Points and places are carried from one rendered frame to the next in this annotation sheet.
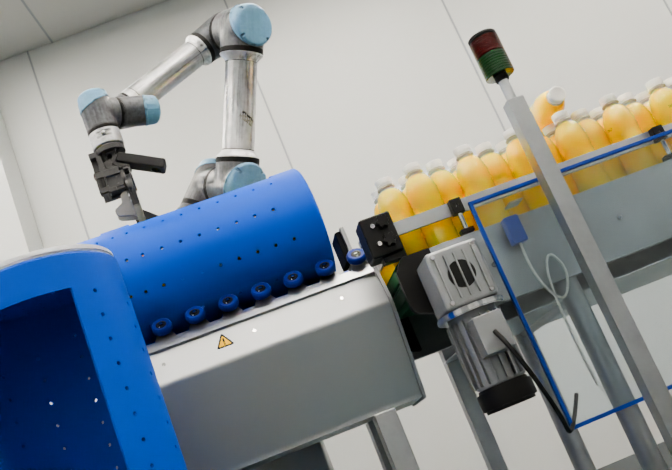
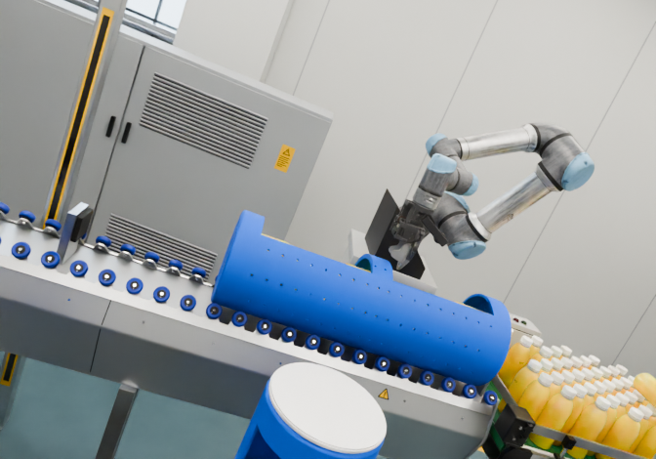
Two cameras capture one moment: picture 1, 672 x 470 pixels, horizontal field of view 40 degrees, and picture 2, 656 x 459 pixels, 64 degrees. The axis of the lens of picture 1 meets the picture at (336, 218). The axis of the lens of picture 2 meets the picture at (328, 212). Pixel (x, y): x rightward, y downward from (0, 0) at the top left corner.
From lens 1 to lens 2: 147 cm
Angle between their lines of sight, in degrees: 30
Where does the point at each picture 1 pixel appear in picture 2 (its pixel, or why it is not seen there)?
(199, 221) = (433, 323)
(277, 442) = not seen: hidden behind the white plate
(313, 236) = (482, 378)
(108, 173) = (409, 229)
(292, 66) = not seen: outside the picture
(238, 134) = (495, 223)
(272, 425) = not seen: hidden behind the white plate
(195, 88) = not seen: outside the picture
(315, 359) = (419, 434)
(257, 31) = (575, 183)
